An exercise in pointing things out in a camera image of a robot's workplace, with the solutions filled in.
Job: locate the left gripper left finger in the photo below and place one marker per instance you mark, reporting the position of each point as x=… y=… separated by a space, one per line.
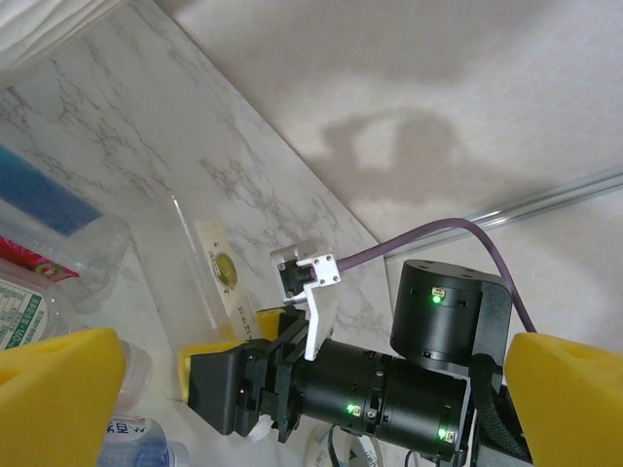
x=53 y=399

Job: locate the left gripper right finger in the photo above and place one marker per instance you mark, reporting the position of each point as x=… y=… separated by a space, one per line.
x=574 y=404

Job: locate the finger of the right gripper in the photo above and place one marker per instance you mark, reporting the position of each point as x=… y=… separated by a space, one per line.
x=270 y=323
x=214 y=384

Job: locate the blue label bottle white cap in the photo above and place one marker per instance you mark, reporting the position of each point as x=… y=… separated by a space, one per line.
x=141 y=440

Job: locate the clear bottle red label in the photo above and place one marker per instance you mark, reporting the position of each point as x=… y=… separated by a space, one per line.
x=34 y=258

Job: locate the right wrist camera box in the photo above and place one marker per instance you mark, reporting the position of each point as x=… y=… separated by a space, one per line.
x=321 y=272

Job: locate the aluminium frame post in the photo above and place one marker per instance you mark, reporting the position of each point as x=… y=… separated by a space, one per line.
x=560 y=194

